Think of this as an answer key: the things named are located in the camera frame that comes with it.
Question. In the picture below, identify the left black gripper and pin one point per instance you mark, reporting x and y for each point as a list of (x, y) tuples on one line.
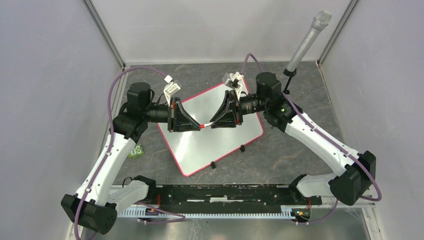
[(178, 119)]

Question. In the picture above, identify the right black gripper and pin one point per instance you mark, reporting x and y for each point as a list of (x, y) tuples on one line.
[(229, 114)]

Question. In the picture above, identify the red capped whiteboard marker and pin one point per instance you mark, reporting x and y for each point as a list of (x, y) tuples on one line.
[(206, 125)]

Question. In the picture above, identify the white board with pink rim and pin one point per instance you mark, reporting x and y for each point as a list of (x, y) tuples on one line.
[(196, 150)]

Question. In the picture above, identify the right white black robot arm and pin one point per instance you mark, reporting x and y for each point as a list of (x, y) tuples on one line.
[(352, 172)]

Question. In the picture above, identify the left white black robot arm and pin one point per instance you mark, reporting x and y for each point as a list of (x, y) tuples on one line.
[(93, 206)]

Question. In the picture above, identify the small green eraser toy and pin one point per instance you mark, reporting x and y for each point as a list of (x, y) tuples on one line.
[(136, 152)]

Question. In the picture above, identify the black microphone tripod stand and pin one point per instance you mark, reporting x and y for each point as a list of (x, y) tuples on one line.
[(288, 79)]

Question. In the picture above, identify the silver microphone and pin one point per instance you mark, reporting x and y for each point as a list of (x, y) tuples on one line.
[(319, 23)]

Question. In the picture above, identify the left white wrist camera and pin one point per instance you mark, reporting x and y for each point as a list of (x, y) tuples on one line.
[(170, 89)]

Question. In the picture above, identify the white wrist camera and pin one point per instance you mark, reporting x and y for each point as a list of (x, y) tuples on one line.
[(170, 89), (234, 81)]

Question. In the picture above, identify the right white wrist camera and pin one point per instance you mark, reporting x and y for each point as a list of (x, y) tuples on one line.
[(234, 81)]

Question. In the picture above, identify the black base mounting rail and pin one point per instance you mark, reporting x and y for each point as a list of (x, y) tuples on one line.
[(226, 198)]

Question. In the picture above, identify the white slotted cable duct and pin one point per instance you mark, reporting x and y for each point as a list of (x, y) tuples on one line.
[(143, 213)]

